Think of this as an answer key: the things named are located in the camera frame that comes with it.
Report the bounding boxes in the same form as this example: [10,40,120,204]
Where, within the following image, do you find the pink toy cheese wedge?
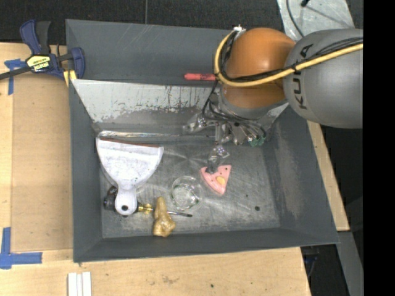
[199,164,232,197]

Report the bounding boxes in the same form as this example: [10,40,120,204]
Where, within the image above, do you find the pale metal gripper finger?
[207,145,231,174]
[182,115,214,134]

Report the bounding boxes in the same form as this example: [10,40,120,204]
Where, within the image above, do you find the clear glass cup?
[170,175,205,211]

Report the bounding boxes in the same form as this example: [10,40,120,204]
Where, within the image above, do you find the white dustpan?
[95,137,165,216]

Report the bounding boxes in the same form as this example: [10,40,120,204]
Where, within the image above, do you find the grey metal bin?
[64,18,340,263]

